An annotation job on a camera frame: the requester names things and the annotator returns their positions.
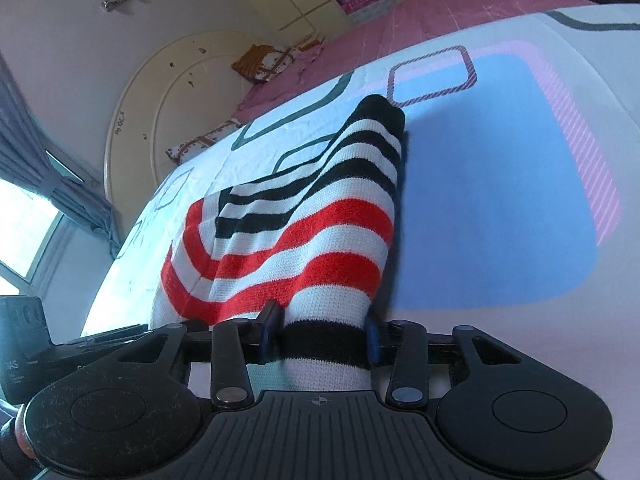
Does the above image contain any red black white striped sweater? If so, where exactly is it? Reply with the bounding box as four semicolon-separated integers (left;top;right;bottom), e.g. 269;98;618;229
149;94;412;395

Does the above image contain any cream round headboard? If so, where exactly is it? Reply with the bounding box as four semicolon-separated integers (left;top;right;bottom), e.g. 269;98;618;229
101;30;282;202

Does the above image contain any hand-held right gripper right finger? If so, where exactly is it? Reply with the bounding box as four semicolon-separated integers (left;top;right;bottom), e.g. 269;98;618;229
364;312;532;405

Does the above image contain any pink bedsheet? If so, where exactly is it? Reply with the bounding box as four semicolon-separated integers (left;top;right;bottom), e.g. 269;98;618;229
235;0;601;127

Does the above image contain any grey blue curtain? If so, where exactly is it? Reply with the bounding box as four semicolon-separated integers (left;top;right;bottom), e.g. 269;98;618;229
0;52;124;258

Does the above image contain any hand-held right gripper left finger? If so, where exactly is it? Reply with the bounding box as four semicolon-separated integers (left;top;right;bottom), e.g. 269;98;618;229
107;301;287;408

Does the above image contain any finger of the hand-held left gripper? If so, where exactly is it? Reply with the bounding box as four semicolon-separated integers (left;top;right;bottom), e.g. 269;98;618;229
52;324;153;361

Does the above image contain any window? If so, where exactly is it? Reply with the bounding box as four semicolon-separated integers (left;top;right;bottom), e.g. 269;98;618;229
0;147;68;297

